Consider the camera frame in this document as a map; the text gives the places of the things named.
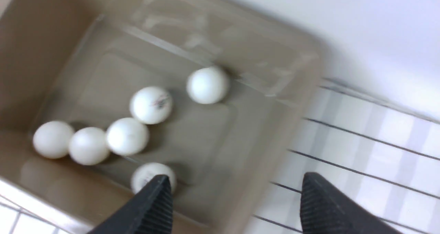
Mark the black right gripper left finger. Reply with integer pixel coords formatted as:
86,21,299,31
89,175,173,234

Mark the white ping-pong ball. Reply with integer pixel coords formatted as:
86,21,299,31
69,127,110,166
33,120,75,159
106,118,150,157
186,66,230,104
131,163,177,194
129,86,173,125

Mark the olive green plastic bin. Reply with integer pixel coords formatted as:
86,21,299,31
1,0,324,234

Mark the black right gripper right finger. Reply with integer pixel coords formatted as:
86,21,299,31
300,172,400,234

